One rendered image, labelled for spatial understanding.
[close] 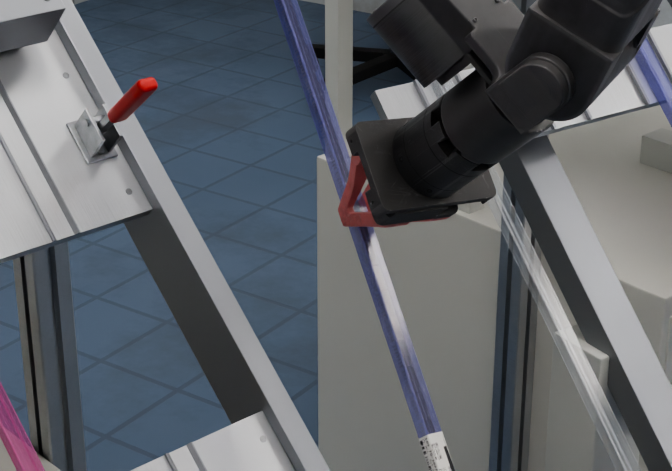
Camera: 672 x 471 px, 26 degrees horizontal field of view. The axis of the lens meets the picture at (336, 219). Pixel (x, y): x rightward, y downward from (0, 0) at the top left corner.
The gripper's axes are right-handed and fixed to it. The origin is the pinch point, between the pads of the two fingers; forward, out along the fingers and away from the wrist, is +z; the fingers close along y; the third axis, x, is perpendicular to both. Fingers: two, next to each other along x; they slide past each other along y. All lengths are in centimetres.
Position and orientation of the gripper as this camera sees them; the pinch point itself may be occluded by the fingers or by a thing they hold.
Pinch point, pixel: (356, 212)
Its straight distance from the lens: 105.8
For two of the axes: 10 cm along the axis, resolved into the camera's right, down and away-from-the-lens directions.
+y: -8.0, 1.1, -5.9
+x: 3.1, 9.2, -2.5
